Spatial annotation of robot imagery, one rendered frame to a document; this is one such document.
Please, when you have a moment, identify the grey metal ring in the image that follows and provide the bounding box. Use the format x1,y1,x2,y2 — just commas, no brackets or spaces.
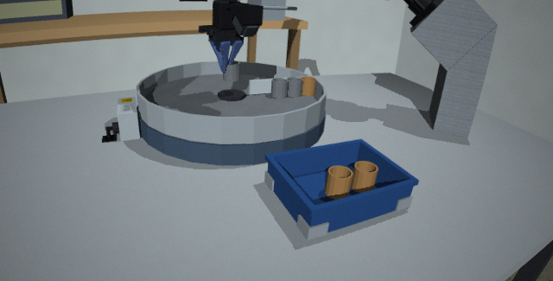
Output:
223,61,240,82
287,77,303,98
271,78,289,99

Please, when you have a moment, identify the bronze bushing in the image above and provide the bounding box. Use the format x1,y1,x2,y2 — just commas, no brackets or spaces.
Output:
351,161,378,193
301,76,316,96
325,165,353,200

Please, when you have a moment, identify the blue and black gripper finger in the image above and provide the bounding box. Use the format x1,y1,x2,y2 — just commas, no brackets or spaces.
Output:
227,41,244,65
208,37,231,73

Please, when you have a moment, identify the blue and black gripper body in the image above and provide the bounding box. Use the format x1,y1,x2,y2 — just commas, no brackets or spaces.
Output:
199,0,244,42

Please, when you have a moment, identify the blue crate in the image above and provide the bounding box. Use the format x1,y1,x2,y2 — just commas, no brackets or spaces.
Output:
264,139,419,240

